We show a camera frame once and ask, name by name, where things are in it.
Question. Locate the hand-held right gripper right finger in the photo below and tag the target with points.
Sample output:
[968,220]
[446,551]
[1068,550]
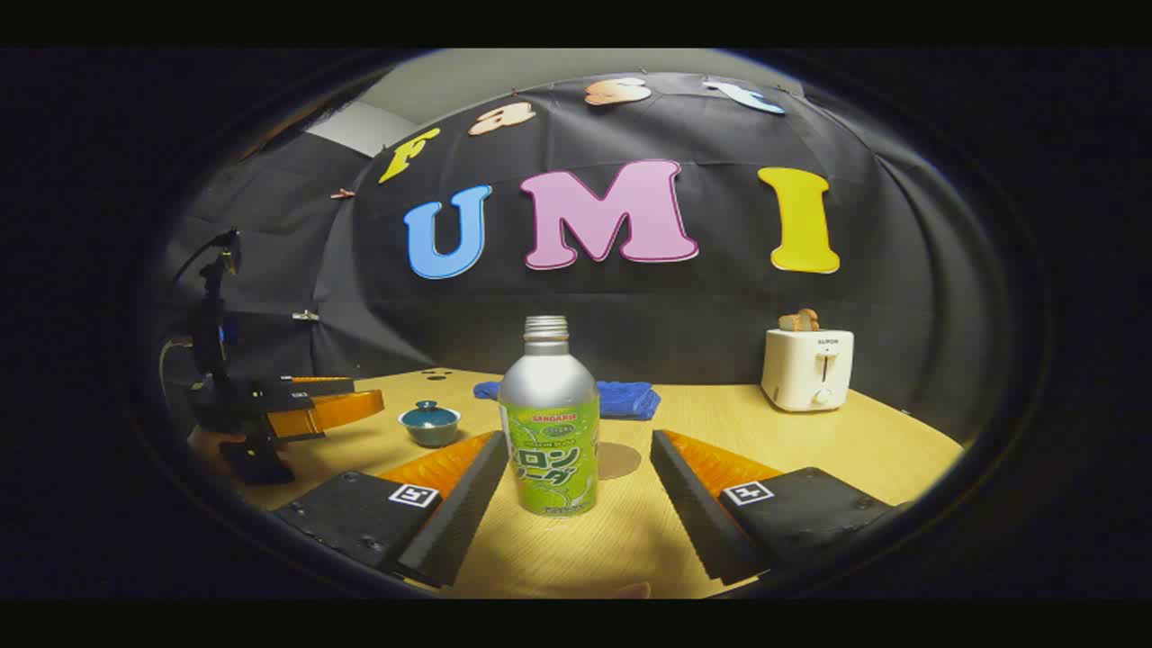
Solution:
[697,513]

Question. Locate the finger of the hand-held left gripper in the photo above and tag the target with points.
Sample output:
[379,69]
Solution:
[315,387]
[346,409]

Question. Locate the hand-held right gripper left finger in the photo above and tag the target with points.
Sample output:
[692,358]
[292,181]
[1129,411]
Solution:
[454,522]

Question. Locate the teal teacup lid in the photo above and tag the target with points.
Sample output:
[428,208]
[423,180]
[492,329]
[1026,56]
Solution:
[428,414]

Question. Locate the teal teacup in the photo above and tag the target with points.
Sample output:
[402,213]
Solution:
[430,432]

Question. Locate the round cork coaster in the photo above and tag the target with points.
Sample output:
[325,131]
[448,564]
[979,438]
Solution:
[623,461]

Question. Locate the silver green water bottle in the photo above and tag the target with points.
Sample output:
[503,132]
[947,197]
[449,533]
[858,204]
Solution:
[549,423]

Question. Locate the blue folded towel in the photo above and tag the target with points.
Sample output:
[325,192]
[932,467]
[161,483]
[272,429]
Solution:
[630,399]

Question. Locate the white toaster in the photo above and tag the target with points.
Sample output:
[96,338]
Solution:
[805,373]

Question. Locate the black backdrop cloth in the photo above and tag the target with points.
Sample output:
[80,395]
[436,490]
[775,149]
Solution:
[630,306]

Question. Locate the toast slice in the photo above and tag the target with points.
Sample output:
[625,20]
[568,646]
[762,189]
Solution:
[799,320]

